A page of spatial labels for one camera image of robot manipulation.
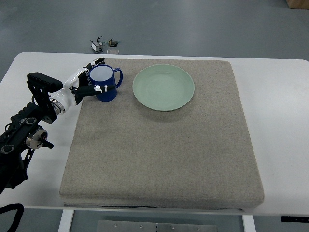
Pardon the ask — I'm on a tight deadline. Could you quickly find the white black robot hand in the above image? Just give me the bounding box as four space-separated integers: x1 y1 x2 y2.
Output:
50 57 116 113

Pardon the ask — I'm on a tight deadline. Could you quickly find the blue mug white inside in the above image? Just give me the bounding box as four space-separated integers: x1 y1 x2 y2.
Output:
89 64 123 102

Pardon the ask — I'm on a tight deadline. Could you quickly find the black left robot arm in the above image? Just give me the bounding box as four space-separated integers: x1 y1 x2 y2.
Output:
0 58 116 191

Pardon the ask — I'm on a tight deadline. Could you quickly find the light green plate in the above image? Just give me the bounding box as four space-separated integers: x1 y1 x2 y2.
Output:
132 64 195 111

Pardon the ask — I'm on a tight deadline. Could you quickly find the small clear plastic piece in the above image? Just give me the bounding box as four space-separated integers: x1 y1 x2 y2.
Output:
107 49 119 55

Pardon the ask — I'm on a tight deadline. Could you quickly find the small white black device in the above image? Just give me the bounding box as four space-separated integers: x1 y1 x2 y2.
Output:
91 40 103 53

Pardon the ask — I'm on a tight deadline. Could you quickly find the small dark debris on floor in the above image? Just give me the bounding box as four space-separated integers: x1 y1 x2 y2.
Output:
108 38 118 47

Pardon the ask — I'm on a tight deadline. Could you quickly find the beige fabric mat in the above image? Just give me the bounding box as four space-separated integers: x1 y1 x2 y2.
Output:
59 58 264 209

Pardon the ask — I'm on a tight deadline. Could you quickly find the cardboard box corner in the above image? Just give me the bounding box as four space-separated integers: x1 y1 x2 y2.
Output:
286 0 309 10

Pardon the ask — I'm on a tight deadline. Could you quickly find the black table control panel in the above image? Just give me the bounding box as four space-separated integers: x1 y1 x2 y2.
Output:
281 216 309 223

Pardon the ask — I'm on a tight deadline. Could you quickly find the black cable loop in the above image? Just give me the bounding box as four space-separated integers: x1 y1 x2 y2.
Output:
0 203 24 232

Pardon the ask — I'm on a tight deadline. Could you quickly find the white table leg frame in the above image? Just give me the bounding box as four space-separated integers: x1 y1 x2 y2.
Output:
58 209 74 232

